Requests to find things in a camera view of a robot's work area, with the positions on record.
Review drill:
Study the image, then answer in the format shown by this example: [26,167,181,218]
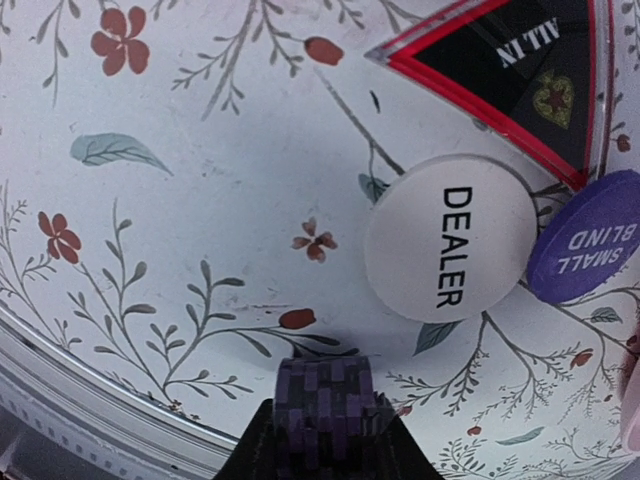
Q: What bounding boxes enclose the blue small blind button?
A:
[526,170,639,304]

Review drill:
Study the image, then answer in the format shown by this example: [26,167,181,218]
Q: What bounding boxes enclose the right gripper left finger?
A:
[213,399,278,480]

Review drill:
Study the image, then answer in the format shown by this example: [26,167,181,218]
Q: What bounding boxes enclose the triangular all-in button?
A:
[365,1,615,191]

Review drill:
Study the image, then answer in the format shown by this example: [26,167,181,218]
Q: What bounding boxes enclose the white dealer button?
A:
[364,155,537,324]

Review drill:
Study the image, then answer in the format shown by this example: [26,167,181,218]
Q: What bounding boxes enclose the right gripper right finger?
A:
[369,414,443,480]

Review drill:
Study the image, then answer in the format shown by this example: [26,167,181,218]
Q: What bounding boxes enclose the purple chip stack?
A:
[272,356,394,479]

